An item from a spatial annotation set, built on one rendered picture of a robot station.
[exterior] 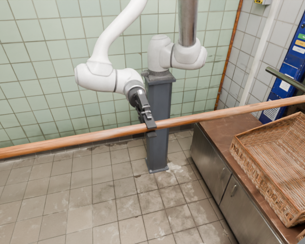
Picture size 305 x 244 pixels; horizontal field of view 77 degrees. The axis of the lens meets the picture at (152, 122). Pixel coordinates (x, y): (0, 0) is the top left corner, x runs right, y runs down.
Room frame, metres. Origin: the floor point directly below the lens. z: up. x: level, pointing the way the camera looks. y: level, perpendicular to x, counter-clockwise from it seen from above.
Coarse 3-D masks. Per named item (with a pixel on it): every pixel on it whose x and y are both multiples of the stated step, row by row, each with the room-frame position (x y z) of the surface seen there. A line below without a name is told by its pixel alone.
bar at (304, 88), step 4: (268, 68) 1.05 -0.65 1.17; (272, 68) 1.03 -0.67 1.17; (268, 72) 1.04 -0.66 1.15; (272, 72) 1.01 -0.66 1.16; (276, 72) 0.99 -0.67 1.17; (280, 72) 0.98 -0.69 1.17; (276, 76) 0.98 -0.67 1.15; (280, 76) 0.95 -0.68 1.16; (284, 76) 0.94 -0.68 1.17; (288, 76) 0.93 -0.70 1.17; (284, 80) 0.92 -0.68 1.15; (288, 80) 0.90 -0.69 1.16; (292, 80) 0.89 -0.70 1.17; (296, 80) 0.88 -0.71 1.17; (292, 84) 0.87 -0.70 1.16; (296, 84) 0.86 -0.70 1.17; (300, 84) 0.84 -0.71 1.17; (300, 88) 0.83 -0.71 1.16; (304, 88) 0.81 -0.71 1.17; (304, 240) 0.32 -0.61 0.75
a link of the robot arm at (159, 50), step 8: (152, 40) 1.30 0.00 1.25; (160, 40) 1.28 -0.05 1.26; (168, 40) 1.30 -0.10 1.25; (152, 48) 1.27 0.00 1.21; (160, 48) 1.26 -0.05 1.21; (168, 48) 1.26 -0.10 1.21; (152, 56) 1.27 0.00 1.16; (160, 56) 1.25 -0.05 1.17; (168, 56) 1.24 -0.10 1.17; (152, 64) 1.27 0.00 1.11; (160, 64) 1.25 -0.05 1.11; (168, 64) 1.24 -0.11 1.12
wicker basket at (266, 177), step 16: (256, 128) 1.00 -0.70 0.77; (272, 128) 1.03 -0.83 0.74; (288, 128) 1.06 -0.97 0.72; (304, 128) 0.98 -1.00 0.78; (240, 144) 0.90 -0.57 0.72; (256, 144) 1.02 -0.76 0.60; (288, 144) 0.99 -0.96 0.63; (304, 144) 0.91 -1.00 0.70; (240, 160) 0.85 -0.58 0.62; (256, 160) 0.75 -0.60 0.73; (272, 160) 0.88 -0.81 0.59; (288, 160) 0.88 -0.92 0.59; (304, 160) 0.85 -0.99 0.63; (256, 176) 0.71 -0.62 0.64; (272, 176) 0.75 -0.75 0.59; (288, 176) 0.75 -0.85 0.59; (304, 176) 0.75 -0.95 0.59; (272, 192) 0.64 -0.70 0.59; (288, 192) 0.64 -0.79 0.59; (304, 192) 0.64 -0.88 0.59; (272, 208) 0.54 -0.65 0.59; (288, 208) 0.49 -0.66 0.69; (304, 208) 0.54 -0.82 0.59; (288, 224) 0.45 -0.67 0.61
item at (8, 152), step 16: (304, 96) 0.66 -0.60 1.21; (208, 112) 0.56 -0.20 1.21; (224, 112) 0.56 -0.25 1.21; (240, 112) 0.57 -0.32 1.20; (128, 128) 0.47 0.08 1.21; (144, 128) 0.48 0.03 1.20; (160, 128) 0.49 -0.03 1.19; (32, 144) 0.40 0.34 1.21; (48, 144) 0.40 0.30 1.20; (64, 144) 0.41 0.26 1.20
